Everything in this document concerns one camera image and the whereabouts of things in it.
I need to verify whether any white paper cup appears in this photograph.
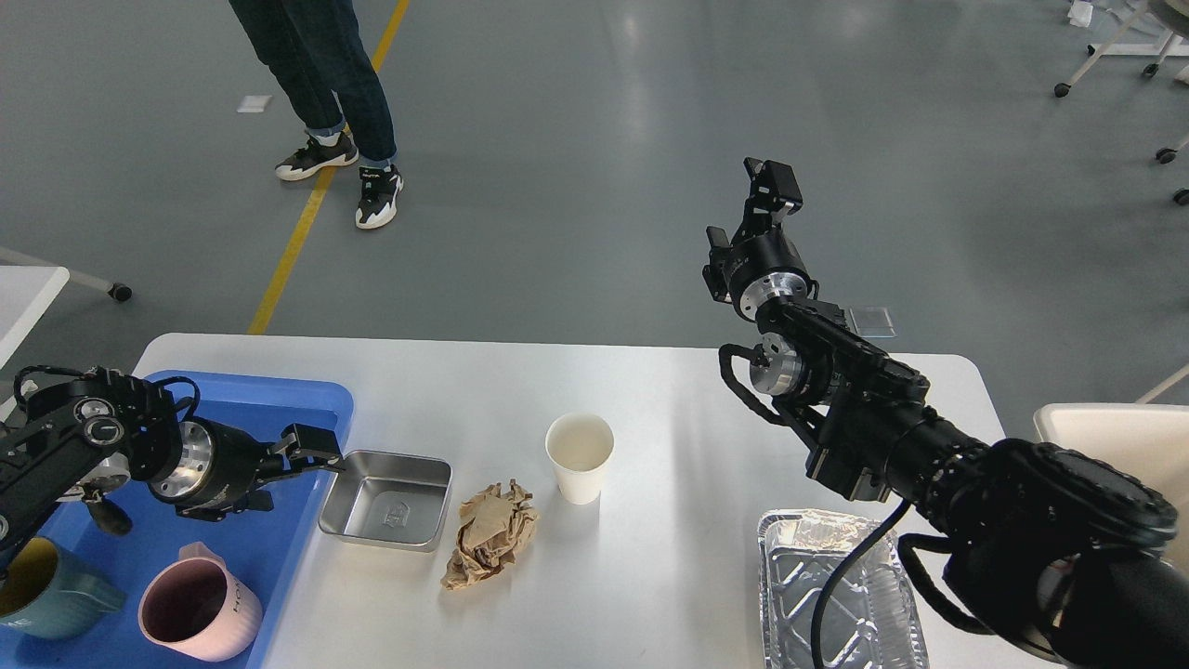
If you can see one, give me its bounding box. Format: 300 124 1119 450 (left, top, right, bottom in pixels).
545 414 615 505

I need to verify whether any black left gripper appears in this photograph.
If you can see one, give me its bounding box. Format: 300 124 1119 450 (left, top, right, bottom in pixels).
147 418 342 520

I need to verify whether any person in dark jeans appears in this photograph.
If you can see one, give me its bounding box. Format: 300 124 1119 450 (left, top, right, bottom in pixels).
229 1 404 231

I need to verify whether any white wheeled frame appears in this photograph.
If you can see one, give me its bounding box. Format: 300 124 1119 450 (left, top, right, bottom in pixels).
1053 1 1188 208

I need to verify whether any white side table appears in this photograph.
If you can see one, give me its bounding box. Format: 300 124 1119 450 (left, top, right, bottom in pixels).
1 264 71 365

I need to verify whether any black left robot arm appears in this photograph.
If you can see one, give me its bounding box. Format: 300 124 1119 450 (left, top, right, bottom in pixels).
1 365 344 569

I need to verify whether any teal ceramic mug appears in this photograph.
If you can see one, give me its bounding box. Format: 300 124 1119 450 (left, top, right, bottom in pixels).
1 536 126 640

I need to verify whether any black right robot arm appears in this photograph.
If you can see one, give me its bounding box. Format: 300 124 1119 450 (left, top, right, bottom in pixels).
702 157 1185 668

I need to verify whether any cream plastic bin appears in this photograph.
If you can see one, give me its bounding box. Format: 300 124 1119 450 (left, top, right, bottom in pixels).
1033 403 1188 572

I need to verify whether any stainless steel square tray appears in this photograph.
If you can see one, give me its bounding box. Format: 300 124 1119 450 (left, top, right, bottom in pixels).
317 450 453 553

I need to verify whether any blue plastic tray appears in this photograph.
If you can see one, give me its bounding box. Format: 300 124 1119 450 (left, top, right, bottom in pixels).
1 372 354 668

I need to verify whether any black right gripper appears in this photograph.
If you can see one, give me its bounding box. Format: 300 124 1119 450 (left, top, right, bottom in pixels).
702 157 818 321

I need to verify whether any pink plastic mug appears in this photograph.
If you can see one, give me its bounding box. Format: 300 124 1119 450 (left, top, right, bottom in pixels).
137 542 265 663

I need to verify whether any crumpled brown paper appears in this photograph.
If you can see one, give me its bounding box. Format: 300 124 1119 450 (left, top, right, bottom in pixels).
440 479 540 591

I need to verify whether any aluminium foil tray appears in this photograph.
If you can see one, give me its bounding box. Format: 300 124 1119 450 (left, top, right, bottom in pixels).
757 509 931 669

